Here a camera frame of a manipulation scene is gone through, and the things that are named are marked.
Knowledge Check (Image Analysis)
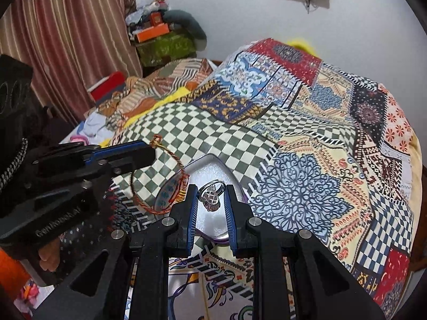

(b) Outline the red gold cord bracelet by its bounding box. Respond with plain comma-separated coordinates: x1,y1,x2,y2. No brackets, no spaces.
129,134,191,216

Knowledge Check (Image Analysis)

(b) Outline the silver ornate ring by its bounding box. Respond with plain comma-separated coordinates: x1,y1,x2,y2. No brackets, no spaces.
196,179,227,213

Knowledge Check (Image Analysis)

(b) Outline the purple heart-shaped tin box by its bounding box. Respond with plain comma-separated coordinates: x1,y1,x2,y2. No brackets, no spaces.
153,153,250,244

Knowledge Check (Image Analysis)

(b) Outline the pink cloth item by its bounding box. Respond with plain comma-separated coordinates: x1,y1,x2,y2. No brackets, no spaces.
69,134,89,145

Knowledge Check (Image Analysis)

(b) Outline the striped brown orange blanket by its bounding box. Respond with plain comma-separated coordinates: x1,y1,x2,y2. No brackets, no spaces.
97,58,214,132

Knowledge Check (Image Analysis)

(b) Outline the red white box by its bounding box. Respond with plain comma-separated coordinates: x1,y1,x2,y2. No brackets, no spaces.
88,71,126,102

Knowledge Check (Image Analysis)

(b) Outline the colourful patchwork bedspread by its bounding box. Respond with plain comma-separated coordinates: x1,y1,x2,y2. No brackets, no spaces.
112,38,423,319

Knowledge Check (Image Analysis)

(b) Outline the green patterned covered stand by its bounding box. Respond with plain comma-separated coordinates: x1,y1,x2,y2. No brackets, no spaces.
136,31,196,67

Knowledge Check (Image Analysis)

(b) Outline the striped red brown curtain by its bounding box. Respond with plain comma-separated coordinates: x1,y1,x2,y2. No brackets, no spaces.
1,0,143,125

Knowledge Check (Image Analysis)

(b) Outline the orange box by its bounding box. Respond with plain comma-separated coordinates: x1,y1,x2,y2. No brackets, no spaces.
135,23,170,43

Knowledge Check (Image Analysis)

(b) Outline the dark grey plush pillow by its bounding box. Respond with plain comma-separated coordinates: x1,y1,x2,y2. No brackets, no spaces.
164,9,207,51

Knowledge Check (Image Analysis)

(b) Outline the yellow plush toy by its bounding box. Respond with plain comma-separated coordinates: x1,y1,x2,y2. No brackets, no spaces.
287,38,318,57

